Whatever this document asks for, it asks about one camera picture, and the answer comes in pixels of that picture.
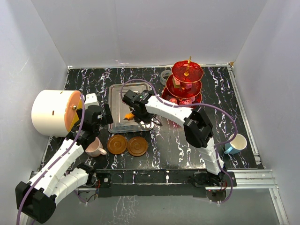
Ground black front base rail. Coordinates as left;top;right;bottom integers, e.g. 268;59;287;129
96;169;237;199

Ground brown wooden coaster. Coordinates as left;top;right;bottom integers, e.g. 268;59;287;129
107;135;128;155
127;136;148;157

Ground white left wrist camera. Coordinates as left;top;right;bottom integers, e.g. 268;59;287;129
84;93;99;109

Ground brown wooden coaster left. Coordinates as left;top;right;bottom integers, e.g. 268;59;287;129
107;135;128;155

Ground green striped macaron cake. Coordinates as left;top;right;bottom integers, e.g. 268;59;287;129
172;77;180;89

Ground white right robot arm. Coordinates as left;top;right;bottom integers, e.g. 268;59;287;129
121;90;226;186

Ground orange fish shaped pastry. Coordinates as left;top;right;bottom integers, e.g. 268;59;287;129
124;113;135;121

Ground white cylindrical drum container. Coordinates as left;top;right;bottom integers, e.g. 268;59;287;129
31;90;82;137

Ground salmon pink cake piece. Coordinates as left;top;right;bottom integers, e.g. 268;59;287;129
181;99;192;105

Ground pink square cake block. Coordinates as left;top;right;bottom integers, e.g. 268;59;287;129
185;83;193;90

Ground blue ceramic cup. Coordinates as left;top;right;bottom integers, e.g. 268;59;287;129
225;134;248;154

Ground red three-tier cake stand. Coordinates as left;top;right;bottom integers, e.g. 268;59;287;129
161;59;204;105

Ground silver metal serving tongs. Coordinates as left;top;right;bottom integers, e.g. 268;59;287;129
134;116;163;129

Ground pink roll cake top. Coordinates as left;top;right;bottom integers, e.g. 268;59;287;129
169;98;177;104

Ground silver metal tray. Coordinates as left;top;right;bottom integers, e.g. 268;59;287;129
108;84;154;134

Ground clear tape roll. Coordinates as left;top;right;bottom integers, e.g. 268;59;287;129
160;70;172;86

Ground pink ceramic cup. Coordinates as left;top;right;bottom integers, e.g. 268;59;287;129
85;137;107;157

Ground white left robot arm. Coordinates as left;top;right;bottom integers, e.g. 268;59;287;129
15;104;113;225

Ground brown wooden coaster right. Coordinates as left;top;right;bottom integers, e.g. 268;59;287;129
127;136;148;157

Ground aluminium frame rail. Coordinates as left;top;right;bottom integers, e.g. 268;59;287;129
227;63;289;225

